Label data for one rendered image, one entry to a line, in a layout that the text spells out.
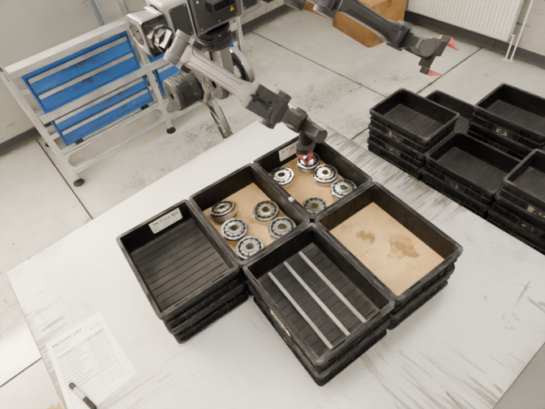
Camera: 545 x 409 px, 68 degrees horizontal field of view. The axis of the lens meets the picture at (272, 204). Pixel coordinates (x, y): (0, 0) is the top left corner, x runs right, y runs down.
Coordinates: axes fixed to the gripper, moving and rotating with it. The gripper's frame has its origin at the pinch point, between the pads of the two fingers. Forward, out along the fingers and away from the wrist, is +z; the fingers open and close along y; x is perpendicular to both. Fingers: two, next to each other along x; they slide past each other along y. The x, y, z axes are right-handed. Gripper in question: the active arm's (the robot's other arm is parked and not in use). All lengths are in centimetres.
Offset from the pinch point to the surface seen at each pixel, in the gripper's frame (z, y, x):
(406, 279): 4, -48, -44
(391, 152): 51, 62, -33
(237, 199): 3.2, -24.5, 24.6
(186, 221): 3, -39, 41
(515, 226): 53, 19, -95
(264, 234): 3.2, -39.4, 8.3
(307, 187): 3.9, -13.5, -2.6
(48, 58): -7, 57, 175
